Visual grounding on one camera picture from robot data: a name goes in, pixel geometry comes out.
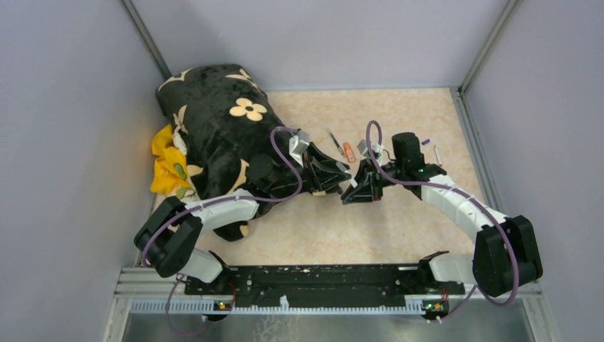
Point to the orange pen red cap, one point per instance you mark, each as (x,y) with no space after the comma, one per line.
(348,152)

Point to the black floral plush blanket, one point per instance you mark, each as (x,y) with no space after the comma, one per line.
(221,118)

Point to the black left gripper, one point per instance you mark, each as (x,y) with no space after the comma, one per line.
(310,167)

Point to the black gel pen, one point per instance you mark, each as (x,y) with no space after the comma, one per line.
(336,143)

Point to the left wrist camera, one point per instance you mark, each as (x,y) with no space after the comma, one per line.
(297,145)

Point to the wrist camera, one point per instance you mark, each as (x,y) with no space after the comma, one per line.
(297,145)
(363,148)

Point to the yellow cloth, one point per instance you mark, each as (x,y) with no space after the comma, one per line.
(170,176)

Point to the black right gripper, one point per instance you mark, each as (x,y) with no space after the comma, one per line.
(370,186)

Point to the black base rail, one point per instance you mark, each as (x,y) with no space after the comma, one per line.
(328,286)

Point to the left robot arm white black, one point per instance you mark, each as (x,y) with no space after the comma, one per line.
(167,240)

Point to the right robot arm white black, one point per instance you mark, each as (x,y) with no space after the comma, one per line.
(505,249)

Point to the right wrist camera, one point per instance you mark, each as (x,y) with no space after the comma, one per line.
(363,148)

